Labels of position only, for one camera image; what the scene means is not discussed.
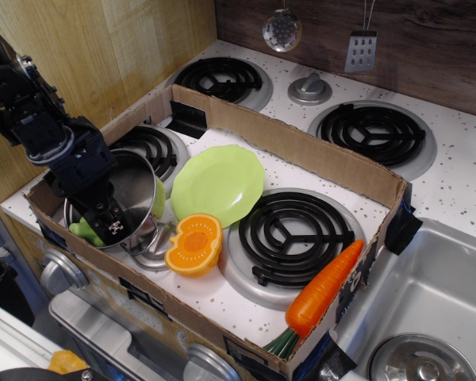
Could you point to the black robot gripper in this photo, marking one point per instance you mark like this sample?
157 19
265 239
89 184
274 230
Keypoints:
83 174

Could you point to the green toy broccoli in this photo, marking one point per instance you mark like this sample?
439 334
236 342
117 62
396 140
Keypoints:
83 230

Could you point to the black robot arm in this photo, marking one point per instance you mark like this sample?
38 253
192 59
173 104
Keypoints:
31 112

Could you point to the brown cardboard fence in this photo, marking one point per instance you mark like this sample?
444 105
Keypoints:
310 157

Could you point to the silver metal pot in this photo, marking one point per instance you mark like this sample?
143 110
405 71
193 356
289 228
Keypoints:
142 197

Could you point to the silver left oven knob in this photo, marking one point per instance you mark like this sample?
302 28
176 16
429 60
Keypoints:
61 274

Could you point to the silver oven knob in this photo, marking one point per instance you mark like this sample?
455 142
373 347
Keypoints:
61 274
204 364

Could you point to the black front left stove burner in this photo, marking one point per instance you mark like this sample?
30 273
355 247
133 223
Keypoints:
163 149

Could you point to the black stove burner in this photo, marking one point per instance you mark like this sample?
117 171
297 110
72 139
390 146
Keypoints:
286 239
387 134
163 149
229 79

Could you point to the orange toy pumpkin half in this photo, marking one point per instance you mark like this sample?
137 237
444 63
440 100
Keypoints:
196 246

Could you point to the light green plastic plate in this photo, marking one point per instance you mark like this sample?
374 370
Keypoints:
224 182

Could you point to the orange toy piece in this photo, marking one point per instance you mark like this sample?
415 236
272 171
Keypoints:
65 361

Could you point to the silver right oven knob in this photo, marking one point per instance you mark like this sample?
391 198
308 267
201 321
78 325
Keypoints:
204 364

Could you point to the black back left stove burner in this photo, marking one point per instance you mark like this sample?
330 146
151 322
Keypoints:
229 79

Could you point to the black front right stove burner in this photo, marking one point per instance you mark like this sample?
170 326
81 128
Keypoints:
286 239

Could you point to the orange toy carrot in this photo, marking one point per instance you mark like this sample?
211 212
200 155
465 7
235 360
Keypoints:
307 309

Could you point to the silver stove top knob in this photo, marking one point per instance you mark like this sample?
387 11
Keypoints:
310 91

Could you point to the silver hanging strainer ladle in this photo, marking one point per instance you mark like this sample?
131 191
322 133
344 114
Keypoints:
282 30

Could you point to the black back right stove burner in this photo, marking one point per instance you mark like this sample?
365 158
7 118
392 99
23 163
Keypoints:
387 134

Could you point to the silver hanging spatula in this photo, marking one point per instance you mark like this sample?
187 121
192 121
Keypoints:
362 44

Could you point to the silver toy sink basin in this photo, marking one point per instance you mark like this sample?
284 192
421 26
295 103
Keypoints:
428 289

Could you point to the silver sink drain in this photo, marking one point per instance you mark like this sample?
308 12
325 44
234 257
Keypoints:
413 356

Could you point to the silver oven door handle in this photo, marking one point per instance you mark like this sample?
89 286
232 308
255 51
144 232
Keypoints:
102 341

